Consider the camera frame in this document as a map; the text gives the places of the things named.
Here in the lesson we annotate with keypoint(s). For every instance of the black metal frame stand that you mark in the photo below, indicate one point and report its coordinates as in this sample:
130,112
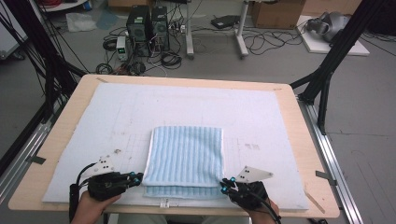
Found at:
337,46
46,62

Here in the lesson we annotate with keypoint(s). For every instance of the flat black device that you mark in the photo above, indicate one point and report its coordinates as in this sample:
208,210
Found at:
224,21

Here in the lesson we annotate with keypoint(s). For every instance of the person's right hand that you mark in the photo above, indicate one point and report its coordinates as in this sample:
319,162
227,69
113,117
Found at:
263,216

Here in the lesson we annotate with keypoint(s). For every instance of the white desk leg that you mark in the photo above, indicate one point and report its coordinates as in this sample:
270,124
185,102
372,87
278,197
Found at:
189,31
241,34

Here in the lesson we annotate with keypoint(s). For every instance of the clear plastic bag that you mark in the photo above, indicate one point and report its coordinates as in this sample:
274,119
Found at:
81,22

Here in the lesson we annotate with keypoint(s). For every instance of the person's left hand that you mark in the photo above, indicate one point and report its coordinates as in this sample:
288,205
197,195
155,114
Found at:
90,208

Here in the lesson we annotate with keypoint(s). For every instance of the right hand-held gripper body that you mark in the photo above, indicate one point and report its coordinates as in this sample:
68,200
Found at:
249,194

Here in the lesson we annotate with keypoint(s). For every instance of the grey headset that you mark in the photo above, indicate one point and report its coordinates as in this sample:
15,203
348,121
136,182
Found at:
331,25

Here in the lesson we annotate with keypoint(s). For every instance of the white power supply unit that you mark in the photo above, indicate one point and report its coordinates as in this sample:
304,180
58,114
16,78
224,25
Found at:
121,48

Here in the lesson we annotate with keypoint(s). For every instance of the white foam mat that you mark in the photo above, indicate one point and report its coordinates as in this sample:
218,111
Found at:
199,105

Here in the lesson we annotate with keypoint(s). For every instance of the blue striped towel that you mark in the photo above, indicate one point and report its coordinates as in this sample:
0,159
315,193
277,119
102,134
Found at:
186,155

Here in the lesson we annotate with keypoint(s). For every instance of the slim black computer tower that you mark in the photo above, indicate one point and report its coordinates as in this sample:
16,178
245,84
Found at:
160,26

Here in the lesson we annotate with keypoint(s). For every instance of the white floor board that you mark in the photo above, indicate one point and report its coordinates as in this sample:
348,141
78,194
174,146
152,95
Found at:
320,46

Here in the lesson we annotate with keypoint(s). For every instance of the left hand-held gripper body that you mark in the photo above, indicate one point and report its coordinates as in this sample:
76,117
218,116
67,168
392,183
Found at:
106,186

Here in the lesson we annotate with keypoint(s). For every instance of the aluminium rail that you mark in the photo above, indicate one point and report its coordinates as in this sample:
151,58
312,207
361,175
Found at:
21,161
334,168

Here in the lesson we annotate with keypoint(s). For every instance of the black bracket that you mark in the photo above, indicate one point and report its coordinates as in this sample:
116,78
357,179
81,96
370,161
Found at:
325,177
35,159

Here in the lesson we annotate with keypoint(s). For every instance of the thin wooden stick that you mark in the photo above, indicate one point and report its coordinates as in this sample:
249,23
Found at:
314,200

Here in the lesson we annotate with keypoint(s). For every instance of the brown cardboard box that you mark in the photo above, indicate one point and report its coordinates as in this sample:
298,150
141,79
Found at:
277,14

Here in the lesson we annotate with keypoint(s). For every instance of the large black computer tower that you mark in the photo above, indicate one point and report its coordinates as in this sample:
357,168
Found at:
138,29

